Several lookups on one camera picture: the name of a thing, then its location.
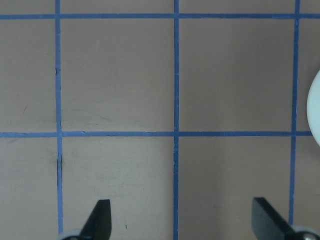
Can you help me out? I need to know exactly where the brown gridded table mat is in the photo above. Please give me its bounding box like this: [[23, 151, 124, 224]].
[[0, 0, 320, 240]]

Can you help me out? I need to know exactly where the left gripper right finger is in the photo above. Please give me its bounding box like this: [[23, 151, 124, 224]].
[[251, 197, 299, 240]]

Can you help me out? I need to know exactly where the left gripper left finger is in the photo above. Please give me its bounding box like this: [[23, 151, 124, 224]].
[[79, 199, 112, 240]]

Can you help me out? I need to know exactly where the white cooking pot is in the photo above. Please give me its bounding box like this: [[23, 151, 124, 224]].
[[306, 71, 320, 145]]

